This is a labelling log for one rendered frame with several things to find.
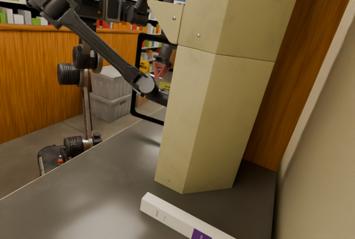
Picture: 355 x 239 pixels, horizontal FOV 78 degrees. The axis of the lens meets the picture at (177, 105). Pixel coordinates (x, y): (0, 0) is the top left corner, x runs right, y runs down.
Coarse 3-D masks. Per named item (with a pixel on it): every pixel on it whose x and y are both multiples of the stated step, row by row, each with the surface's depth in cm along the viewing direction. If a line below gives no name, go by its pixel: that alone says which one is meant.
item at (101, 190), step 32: (128, 128) 108; (160, 128) 113; (96, 160) 82; (128, 160) 85; (32, 192) 64; (64, 192) 66; (96, 192) 68; (128, 192) 71; (160, 192) 73; (224, 192) 78; (256, 192) 81; (0, 224) 54; (32, 224) 56; (64, 224) 57; (96, 224) 59; (128, 224) 60; (160, 224) 62; (224, 224) 66; (256, 224) 68
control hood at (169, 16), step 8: (152, 0) 60; (152, 8) 61; (160, 8) 60; (168, 8) 59; (176, 8) 58; (160, 16) 60; (168, 16) 59; (176, 16) 58; (160, 24) 61; (168, 24) 60; (176, 24) 59; (168, 32) 61; (176, 32) 59; (176, 40) 60
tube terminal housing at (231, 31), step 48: (192, 0) 55; (240, 0) 53; (288, 0) 57; (192, 48) 59; (240, 48) 58; (192, 96) 63; (240, 96) 65; (192, 144) 67; (240, 144) 73; (192, 192) 75
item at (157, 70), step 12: (144, 48) 97; (156, 48) 95; (168, 48) 93; (144, 60) 99; (156, 60) 97; (168, 60) 95; (144, 72) 101; (156, 72) 99; (168, 72) 97; (156, 84) 100; (168, 84) 98; (144, 96) 104; (144, 108) 106; (156, 108) 104
